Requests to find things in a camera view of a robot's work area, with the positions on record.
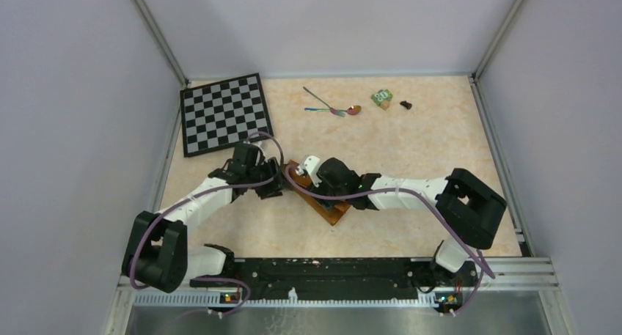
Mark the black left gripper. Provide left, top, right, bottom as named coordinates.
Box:
left=246, top=156, right=294, bottom=199

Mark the brown cloth napkin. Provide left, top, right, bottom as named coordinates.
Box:
left=282, top=160, right=351, bottom=226

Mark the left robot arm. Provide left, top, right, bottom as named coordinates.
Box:
left=121, top=142, right=282, bottom=293

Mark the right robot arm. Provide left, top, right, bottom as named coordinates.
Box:
left=296, top=156, right=507, bottom=285

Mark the black white checkerboard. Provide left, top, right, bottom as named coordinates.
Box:
left=180, top=73, right=274, bottom=158

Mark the iridescent metal fork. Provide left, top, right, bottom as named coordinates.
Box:
left=302, top=86, right=345, bottom=117

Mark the iridescent metal spoon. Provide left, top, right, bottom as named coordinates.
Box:
left=304, top=105, right=362, bottom=117

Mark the green numbered wooden block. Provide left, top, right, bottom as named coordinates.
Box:
left=370, top=89, right=393, bottom=110

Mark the small black object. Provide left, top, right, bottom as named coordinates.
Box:
left=400, top=100, right=412, bottom=110

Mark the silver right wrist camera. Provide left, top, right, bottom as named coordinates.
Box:
left=296, top=155, right=321, bottom=187

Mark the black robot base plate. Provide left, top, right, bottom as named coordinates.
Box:
left=186, top=257, right=477, bottom=301

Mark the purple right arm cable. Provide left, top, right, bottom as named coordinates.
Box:
left=283, top=163, right=497, bottom=317

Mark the aluminium frame rail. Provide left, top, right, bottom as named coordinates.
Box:
left=130, top=257, right=558, bottom=312

